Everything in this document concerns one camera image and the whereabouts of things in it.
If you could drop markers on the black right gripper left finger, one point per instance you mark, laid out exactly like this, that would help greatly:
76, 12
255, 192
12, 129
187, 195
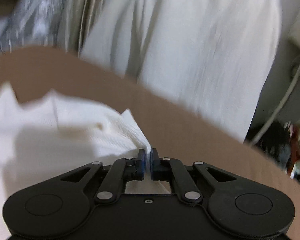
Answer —
136, 167

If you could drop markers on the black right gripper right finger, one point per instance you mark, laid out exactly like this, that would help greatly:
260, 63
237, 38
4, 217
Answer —
160, 167

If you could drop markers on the white baby garment green trim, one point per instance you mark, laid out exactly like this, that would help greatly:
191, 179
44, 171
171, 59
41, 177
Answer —
57, 133

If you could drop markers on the dark clothes pile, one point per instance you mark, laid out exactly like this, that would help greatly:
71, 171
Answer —
281, 143

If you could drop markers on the white hanging curtain cloth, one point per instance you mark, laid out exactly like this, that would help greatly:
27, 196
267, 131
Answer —
210, 56

